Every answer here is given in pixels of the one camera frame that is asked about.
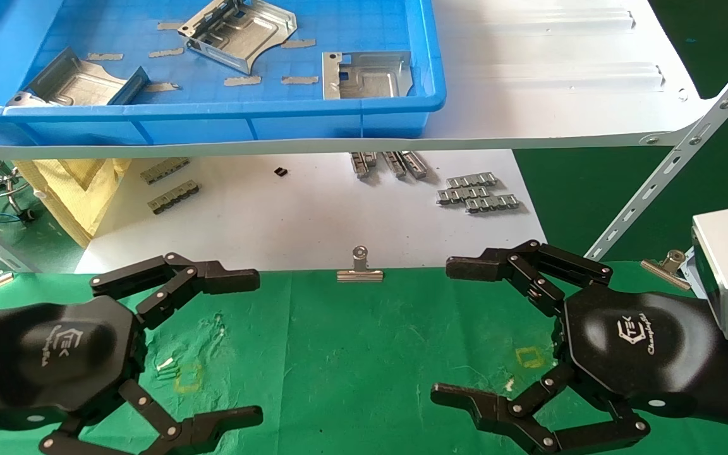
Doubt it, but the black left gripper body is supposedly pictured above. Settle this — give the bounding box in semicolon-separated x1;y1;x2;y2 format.
0;295;148;438

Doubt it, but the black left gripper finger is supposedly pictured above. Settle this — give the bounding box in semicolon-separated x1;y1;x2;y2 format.
39;379;264;455
89;252;261;330

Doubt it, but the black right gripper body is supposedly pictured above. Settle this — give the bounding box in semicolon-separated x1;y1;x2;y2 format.
556;284;728;432

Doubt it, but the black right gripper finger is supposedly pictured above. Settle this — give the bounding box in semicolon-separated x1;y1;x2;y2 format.
446;240;614;317
430;361;651;455

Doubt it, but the stamped metal bracket part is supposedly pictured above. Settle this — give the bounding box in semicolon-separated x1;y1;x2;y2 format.
5;47;151;107
178;0;298;75
322;51;414;100

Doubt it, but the white paper sheet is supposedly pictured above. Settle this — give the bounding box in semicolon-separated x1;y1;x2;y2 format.
73;150;555;274

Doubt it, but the grey connector strip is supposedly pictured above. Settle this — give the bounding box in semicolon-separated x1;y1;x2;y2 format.
140;157;191;185
148;180;201;215

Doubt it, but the grey slotted angle bar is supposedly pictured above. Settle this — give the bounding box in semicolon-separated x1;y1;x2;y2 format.
0;243;39;274

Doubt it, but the green cloth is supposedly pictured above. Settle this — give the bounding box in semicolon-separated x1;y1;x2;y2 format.
0;260;728;455

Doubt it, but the yellow cloth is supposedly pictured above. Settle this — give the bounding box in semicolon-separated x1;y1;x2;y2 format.
13;158;132;248

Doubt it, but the white metal shelf panel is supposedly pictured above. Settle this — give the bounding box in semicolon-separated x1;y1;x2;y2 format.
0;0;719;161

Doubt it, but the blue plastic bin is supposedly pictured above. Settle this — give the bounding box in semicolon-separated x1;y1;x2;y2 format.
0;0;447;147

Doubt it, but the white slotted angle bar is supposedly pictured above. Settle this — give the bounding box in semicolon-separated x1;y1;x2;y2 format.
582;35;728;263

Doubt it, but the chrome wire ring stand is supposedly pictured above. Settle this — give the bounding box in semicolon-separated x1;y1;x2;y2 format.
0;160;37;222

